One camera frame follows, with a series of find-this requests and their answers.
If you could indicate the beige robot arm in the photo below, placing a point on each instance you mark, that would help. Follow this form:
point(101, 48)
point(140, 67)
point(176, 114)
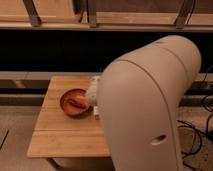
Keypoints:
point(137, 97)

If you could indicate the small white bottle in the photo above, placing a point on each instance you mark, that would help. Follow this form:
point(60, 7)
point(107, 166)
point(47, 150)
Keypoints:
point(96, 112)

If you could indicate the hot dog in bowl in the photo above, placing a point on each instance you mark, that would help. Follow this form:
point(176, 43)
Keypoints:
point(77, 102)

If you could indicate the orange bowl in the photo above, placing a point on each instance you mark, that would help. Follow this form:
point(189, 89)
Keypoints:
point(69, 109)

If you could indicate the wooden table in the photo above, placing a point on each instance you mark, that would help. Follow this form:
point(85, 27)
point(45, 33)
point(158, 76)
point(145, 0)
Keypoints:
point(58, 135)

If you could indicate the wooden shelf frame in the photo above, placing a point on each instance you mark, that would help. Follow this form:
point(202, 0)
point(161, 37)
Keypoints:
point(108, 15)

